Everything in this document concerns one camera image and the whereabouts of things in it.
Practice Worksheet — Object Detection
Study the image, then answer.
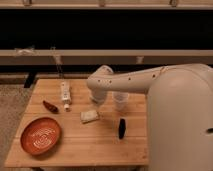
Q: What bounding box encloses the grey horizontal rail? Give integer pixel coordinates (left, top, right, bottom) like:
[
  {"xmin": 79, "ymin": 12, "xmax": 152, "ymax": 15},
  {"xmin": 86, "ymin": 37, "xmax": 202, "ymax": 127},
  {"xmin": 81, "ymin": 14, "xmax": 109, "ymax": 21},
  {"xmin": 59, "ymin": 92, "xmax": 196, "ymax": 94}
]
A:
[{"xmin": 0, "ymin": 49, "xmax": 213, "ymax": 66}]

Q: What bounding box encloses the white tube with cap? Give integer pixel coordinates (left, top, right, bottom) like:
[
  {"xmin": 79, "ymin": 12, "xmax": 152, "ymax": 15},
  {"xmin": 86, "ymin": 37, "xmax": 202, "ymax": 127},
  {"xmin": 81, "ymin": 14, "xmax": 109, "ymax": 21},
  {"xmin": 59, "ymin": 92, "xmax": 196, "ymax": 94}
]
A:
[{"xmin": 61, "ymin": 81, "xmax": 71, "ymax": 111}]

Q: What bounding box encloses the clear plastic cup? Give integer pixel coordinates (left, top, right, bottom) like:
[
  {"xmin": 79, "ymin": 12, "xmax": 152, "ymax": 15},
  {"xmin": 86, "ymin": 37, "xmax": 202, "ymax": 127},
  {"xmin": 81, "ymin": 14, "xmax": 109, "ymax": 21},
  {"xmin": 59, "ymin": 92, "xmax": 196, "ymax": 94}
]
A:
[{"xmin": 112, "ymin": 92, "xmax": 129, "ymax": 111}]

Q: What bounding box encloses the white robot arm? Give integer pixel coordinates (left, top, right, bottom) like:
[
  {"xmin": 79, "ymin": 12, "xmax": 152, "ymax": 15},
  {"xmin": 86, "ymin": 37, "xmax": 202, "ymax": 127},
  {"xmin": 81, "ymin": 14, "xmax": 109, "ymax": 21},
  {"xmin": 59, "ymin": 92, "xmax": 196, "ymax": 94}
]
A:
[{"xmin": 87, "ymin": 63, "xmax": 213, "ymax": 171}]

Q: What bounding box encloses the orange ridged bowl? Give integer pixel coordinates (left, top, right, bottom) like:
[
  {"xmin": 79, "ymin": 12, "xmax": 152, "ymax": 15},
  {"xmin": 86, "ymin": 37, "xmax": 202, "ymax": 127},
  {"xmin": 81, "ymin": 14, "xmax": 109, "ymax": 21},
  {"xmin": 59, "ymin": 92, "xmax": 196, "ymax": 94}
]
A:
[{"xmin": 20, "ymin": 117, "xmax": 62, "ymax": 156}]

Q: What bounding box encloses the white wrapped snack packet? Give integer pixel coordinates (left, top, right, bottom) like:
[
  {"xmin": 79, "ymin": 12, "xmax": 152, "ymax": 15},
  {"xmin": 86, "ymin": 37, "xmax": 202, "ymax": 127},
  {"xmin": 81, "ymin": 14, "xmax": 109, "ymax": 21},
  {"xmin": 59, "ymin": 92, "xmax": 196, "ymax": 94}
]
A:
[{"xmin": 80, "ymin": 110, "xmax": 99, "ymax": 124}]

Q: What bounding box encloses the black table leg bracket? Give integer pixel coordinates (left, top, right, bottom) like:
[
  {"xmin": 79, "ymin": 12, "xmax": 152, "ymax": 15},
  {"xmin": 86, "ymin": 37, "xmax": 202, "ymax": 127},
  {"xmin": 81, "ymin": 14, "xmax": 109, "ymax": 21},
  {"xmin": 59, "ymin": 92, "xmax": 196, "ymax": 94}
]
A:
[{"xmin": 24, "ymin": 72, "xmax": 37, "ymax": 88}]

